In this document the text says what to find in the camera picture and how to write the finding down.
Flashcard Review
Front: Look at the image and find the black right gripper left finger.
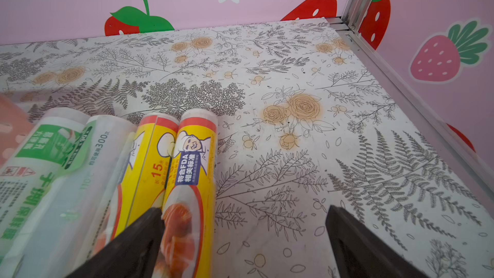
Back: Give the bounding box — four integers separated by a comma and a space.
69, 208, 165, 278

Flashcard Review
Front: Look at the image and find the yellow plastic wrap roll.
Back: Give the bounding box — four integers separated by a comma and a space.
153, 109, 218, 277
75, 113, 179, 266

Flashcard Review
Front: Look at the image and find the white green plastic wrap roll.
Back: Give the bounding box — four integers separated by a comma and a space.
1, 108, 90, 260

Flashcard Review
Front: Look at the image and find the pink plastic basket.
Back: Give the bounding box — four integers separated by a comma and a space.
0, 94, 34, 166

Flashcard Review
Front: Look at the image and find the clear white plastic wrap roll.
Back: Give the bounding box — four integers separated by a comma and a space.
1, 115, 137, 277

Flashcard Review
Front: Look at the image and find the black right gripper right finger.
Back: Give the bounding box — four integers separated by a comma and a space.
325, 205, 426, 277

